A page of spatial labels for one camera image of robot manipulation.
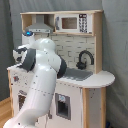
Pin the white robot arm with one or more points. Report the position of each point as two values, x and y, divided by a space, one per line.
39 57

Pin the wooden toy kitchen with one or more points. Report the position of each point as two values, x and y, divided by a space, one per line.
80 51

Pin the grey toy sink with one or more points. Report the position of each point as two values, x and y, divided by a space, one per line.
77 74

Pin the white toy microwave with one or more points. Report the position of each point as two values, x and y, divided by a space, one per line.
73 23

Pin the grey range hood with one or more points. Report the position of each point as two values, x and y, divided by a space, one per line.
42 23

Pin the toy fridge dispenser door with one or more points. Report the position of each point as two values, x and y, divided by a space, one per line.
66 109

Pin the red oven knob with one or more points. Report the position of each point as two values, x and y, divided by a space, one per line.
16 78

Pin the toy oven door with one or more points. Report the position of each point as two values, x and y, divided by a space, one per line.
21 100

